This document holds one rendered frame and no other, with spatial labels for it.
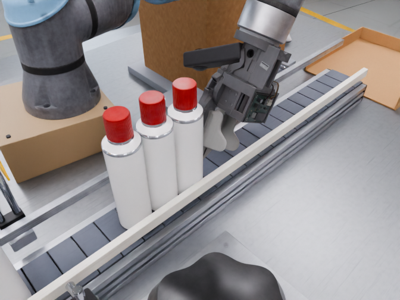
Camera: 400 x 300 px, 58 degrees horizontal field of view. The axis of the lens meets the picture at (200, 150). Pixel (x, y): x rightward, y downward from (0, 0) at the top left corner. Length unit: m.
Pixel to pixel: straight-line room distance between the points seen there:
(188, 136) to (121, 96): 0.46
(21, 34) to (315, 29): 0.94
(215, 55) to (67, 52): 0.28
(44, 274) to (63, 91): 0.33
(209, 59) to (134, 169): 0.22
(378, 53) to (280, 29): 0.73
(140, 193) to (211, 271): 0.34
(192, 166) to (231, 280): 0.38
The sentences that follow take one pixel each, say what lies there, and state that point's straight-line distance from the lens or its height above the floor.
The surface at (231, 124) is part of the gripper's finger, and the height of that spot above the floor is 0.98.
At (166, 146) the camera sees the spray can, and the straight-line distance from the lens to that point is 0.49.
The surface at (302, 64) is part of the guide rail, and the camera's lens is 0.82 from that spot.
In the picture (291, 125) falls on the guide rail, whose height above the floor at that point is 0.91.
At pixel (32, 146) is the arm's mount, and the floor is 0.90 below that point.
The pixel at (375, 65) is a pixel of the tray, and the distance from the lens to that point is 1.16.
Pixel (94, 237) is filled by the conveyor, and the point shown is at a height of 0.88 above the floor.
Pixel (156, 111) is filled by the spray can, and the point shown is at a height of 1.07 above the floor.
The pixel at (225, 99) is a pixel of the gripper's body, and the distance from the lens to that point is 0.55.
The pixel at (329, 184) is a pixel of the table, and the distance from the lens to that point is 0.74.
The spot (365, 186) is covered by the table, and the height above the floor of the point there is 0.83.
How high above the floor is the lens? 1.34
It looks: 42 degrees down
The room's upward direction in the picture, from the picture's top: straight up
